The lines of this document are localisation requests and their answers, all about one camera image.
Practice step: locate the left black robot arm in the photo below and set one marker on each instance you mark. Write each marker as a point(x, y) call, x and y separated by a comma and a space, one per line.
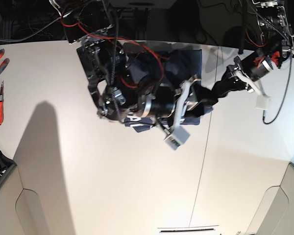
point(275, 45)

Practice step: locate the blue grey t-shirt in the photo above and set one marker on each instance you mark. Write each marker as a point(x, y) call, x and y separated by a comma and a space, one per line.
point(179, 65)

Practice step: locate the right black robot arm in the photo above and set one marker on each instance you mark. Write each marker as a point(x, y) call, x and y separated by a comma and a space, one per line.
point(129, 82)

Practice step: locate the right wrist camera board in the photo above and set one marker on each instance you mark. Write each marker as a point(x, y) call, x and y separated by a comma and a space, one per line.
point(177, 137)

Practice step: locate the orange handled screwdriver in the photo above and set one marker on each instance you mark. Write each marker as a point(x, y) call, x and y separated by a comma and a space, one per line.
point(1, 102)

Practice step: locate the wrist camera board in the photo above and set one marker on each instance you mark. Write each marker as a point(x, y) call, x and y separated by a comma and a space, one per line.
point(262, 102)
point(177, 137)

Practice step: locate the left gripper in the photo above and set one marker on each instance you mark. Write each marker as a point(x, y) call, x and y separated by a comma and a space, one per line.
point(243, 75)

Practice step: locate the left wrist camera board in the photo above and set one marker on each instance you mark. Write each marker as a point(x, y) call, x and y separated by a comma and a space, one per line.
point(262, 102)

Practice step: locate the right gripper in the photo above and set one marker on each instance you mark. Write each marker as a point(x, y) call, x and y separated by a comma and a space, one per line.
point(157, 104)

